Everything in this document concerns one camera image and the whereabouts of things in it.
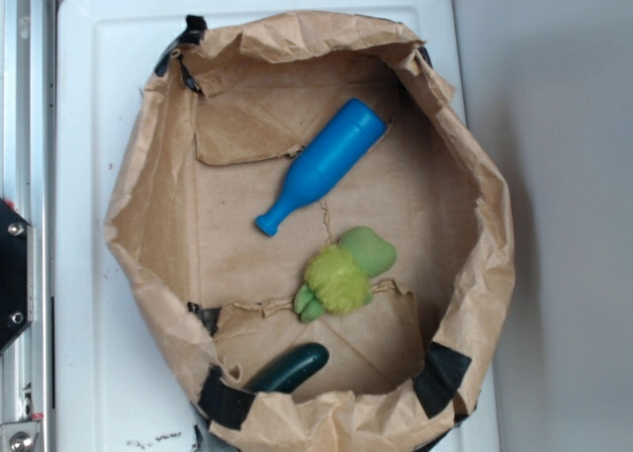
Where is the blue plastic bottle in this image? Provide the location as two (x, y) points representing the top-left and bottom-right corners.
(255, 99), (387, 236)

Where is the black corner bracket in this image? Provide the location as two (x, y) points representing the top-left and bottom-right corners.
(0, 199), (33, 354)

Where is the dark green cucumber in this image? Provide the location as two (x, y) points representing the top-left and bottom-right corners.
(244, 342), (329, 394)

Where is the green plush toy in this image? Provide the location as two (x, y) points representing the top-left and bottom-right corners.
(293, 226), (397, 323)

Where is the aluminium frame rail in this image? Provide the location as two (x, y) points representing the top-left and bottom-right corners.
(1, 0), (58, 451)

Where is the brown paper lined basket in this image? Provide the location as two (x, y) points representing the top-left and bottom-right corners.
(104, 12), (515, 451)

